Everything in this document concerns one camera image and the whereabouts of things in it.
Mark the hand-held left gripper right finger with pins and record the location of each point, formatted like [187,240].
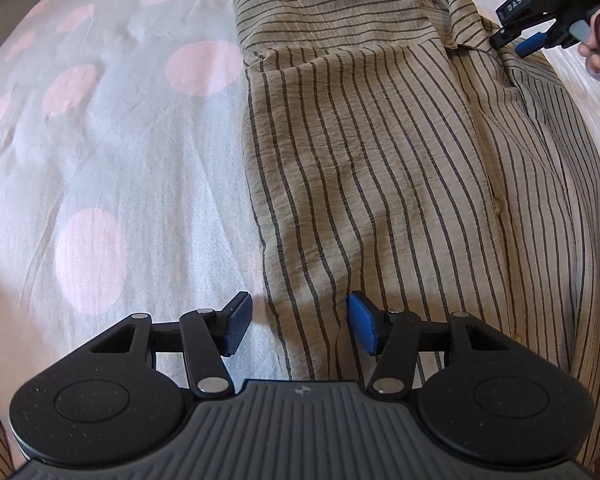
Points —
[362,320]

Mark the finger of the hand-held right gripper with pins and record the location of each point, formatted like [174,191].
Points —
[502,38]
[530,45]

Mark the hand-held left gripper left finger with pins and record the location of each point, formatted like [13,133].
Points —
[237,320]

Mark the tan striped shirt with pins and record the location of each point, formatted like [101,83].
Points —
[380,160]

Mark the person's right hand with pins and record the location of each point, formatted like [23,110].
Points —
[594,62]

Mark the pink polka dot bed sheet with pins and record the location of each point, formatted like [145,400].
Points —
[105,135]

